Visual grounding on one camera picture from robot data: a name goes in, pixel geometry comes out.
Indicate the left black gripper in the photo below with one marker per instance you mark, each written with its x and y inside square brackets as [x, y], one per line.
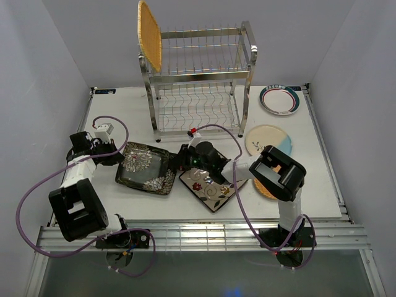
[114, 159]

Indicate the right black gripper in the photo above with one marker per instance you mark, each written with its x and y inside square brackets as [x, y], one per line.
[180, 161]

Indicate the black floral square plate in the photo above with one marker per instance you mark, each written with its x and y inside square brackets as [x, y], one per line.
[145, 168]

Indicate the square woven bamboo plate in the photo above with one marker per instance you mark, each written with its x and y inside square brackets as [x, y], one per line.
[149, 35]

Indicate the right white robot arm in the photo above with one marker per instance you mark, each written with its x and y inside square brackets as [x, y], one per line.
[281, 175]

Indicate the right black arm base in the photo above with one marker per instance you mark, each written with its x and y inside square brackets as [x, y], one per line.
[274, 237]

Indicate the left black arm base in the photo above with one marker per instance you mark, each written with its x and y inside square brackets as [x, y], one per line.
[130, 240]

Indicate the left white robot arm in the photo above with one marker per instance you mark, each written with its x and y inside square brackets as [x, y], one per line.
[76, 205]

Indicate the steel two-tier dish rack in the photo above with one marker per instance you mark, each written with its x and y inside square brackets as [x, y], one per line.
[204, 80]

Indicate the beige floral square plate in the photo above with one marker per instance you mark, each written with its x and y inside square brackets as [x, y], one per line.
[212, 195]

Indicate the left blue table label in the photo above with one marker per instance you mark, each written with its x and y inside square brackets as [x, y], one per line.
[105, 91]

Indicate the blue table label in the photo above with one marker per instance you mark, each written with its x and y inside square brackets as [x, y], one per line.
[295, 88]
[105, 91]

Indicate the cream and blue round plate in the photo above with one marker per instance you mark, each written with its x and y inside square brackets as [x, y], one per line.
[261, 136]

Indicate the round woven bamboo plate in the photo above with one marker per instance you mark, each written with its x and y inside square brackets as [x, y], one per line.
[263, 190]

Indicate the white plate teal red rim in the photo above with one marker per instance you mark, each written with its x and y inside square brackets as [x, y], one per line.
[279, 100]

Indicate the right blue table label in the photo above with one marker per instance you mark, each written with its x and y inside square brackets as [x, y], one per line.
[295, 88]

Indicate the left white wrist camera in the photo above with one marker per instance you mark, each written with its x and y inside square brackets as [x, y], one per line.
[103, 132]

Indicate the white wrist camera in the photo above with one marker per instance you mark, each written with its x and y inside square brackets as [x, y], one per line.
[194, 137]
[103, 132]

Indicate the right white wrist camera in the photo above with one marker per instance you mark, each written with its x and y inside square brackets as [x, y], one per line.
[194, 137]

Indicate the aluminium front rail frame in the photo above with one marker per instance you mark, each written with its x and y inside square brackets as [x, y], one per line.
[214, 260]

